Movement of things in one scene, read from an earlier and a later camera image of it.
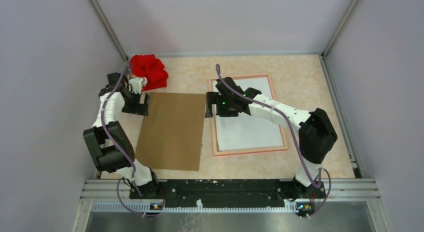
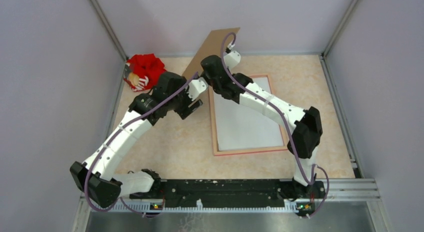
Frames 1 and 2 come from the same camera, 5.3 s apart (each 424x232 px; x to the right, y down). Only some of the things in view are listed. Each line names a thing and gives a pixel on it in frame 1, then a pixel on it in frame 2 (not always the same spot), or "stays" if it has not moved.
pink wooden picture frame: (215, 152) stays
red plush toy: (150, 67) stays
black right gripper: (214, 98) to (208, 81)
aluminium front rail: (339, 189) stays
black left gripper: (139, 108) to (185, 110)
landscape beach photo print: (245, 131) stays
